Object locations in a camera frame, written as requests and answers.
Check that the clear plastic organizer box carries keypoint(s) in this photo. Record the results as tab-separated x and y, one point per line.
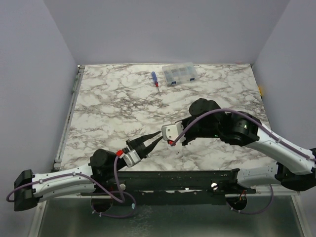
179	73

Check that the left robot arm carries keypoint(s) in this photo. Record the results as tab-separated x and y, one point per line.
30	189

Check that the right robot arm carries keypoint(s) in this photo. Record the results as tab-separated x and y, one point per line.
295	167

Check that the blue red screwdriver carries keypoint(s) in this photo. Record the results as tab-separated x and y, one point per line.
155	81

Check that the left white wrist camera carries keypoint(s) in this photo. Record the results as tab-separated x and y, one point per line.
131	158

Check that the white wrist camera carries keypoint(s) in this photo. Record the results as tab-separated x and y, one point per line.
131	158
171	132

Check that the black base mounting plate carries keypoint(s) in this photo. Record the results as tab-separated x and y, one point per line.
177	187

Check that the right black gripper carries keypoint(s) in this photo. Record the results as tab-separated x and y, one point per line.
185	131

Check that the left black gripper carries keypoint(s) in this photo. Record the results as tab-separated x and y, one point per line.
138	145

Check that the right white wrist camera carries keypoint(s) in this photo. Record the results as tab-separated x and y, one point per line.
171	132

